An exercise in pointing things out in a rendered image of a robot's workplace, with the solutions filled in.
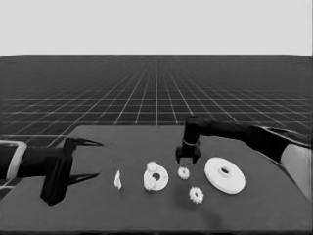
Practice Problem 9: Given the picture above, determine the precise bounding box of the small white toothed gear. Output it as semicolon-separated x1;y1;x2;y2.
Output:
177;166;191;180

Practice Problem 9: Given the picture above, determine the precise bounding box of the large thick white disc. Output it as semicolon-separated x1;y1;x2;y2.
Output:
203;157;246;196

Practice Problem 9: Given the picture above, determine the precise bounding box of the white round carrier with pins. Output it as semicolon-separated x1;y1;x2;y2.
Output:
143;162;170;192

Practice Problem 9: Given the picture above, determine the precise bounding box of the small white T-shaped piece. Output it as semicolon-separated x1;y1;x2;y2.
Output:
113;169;123;191

